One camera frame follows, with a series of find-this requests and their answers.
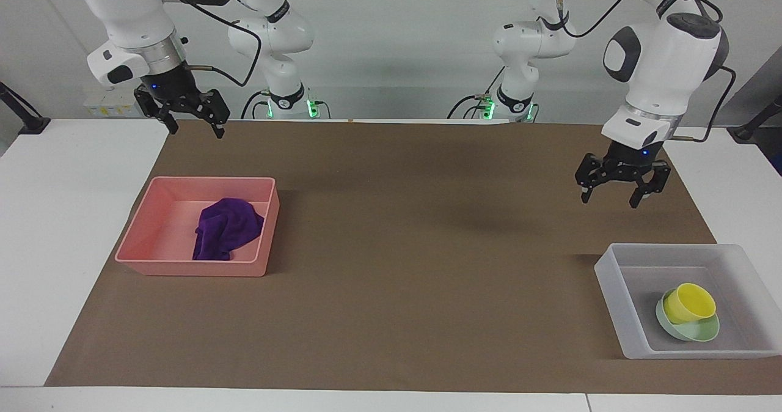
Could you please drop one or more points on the yellow plastic cup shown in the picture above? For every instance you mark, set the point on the yellow plastic cup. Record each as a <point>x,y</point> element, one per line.
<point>690,303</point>

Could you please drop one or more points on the purple cloth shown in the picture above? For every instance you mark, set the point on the purple cloth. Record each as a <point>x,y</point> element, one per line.
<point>226,228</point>

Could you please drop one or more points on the pink plastic bin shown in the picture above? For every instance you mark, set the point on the pink plastic bin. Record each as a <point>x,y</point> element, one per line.
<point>201,227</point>

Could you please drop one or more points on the light green plastic bowl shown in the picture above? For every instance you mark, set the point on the light green plastic bowl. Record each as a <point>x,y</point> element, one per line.
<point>696,331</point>

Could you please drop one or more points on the black stand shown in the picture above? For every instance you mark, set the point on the black stand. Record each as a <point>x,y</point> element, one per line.
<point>757,121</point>
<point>21,112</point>

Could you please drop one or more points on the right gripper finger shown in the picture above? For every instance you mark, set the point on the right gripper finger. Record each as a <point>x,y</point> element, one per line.
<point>156,111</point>
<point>210,110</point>

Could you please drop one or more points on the translucent white plastic bin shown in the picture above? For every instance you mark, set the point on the translucent white plastic bin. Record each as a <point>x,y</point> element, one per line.
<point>702,302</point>

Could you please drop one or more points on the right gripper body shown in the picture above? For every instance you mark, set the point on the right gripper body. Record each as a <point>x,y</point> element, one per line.
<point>171,84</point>

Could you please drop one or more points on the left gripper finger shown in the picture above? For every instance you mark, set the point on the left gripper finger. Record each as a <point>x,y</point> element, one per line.
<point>594,176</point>
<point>651,183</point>

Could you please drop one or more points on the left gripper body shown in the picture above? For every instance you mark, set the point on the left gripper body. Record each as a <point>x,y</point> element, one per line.
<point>632,153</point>

